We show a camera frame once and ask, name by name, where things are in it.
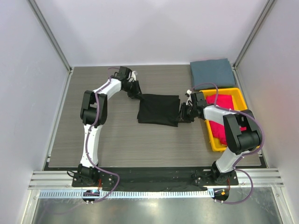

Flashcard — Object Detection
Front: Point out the right aluminium frame post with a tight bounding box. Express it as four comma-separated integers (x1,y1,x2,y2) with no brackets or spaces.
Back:
232,0,277,70

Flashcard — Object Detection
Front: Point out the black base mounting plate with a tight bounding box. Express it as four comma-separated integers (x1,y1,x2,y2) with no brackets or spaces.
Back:
70,165,239,192

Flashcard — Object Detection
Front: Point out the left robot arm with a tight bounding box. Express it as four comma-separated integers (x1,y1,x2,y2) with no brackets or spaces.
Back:
73,66,142,186

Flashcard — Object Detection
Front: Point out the folded grey-blue t-shirt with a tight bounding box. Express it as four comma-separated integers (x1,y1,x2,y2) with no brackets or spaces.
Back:
190,58,235,91

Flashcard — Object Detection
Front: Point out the slotted grey cable duct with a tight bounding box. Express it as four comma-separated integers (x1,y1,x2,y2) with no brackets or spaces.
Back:
39,189,214,199

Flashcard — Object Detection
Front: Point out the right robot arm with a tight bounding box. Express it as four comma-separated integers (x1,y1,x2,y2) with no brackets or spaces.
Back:
178,90,263,185

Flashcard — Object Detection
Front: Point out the left aluminium frame post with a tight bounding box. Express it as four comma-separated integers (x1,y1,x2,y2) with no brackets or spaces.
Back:
27,0,72,73

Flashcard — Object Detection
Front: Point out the yellow plastic bin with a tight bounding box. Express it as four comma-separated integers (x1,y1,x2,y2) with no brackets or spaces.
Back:
200,87,262,153

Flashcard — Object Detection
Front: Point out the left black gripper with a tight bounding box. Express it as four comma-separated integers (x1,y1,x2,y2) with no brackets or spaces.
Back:
123,79,144,100

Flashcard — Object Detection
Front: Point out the aluminium front rail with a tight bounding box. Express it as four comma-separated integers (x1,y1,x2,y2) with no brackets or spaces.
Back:
28,168,284,189

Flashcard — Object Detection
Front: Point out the crumpled red t-shirt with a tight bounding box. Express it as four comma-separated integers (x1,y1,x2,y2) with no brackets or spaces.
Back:
205,93,248,145

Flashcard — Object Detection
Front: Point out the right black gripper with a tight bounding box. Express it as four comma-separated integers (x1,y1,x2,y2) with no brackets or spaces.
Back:
175,102,197,123

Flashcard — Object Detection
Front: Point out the black t-shirt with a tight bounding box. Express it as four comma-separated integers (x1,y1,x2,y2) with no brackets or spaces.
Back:
137,94,180,127

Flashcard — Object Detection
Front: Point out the aluminium frame post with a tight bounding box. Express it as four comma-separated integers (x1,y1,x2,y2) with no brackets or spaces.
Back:
232,0,277,70
27,0,72,73

